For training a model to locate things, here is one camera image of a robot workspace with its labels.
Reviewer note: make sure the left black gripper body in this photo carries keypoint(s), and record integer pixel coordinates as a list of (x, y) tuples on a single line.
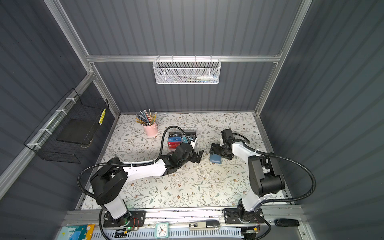
[(192, 157)]

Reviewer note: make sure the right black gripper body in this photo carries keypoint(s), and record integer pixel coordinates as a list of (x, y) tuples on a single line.
[(220, 150)]

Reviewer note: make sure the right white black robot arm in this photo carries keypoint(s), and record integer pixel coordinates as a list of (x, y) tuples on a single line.
[(265, 176)]

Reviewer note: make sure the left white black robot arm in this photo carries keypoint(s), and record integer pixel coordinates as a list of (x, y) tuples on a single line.
[(109, 180)]

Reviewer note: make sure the red VIP card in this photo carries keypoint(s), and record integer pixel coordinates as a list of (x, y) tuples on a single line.
[(173, 145)]

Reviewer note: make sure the blue VIP card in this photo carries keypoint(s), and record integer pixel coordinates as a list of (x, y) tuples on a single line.
[(175, 139)]

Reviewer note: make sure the black VIP card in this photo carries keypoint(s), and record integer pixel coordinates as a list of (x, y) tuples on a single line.
[(175, 134)]

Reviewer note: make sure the pink pencil cup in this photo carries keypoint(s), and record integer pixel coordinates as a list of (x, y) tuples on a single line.
[(151, 130)]

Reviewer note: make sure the coloured pencils bunch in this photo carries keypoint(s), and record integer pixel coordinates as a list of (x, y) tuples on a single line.
[(146, 118)]

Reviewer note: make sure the pens in white basket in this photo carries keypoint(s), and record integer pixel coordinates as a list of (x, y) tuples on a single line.
[(204, 78)]

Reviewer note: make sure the silver black label device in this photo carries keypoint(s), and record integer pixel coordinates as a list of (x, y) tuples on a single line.
[(205, 225)]

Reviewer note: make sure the small teal desk clock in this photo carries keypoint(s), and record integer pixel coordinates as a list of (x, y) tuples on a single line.
[(162, 230)]

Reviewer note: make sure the yellow tag on basket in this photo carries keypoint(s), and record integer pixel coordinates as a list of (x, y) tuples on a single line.
[(102, 116)]

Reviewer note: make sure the black remote device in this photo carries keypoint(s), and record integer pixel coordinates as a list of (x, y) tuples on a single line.
[(286, 223)]

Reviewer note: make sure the black pad in basket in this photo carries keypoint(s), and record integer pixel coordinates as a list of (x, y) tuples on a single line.
[(78, 132)]

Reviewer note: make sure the colourful booklet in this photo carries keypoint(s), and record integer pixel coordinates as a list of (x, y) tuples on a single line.
[(81, 232)]

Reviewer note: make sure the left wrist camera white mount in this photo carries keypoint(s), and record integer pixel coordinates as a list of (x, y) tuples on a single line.
[(193, 140)]

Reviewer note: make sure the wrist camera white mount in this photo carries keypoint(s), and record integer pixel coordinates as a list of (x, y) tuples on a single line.
[(227, 136), (193, 140)]

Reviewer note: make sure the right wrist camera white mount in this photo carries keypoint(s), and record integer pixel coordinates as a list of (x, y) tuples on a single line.
[(227, 136)]

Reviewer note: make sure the white wire mesh basket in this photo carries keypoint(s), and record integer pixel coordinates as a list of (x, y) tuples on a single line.
[(166, 72)]

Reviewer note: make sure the black wire wall basket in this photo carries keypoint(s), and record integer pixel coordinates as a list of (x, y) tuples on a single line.
[(43, 141)]

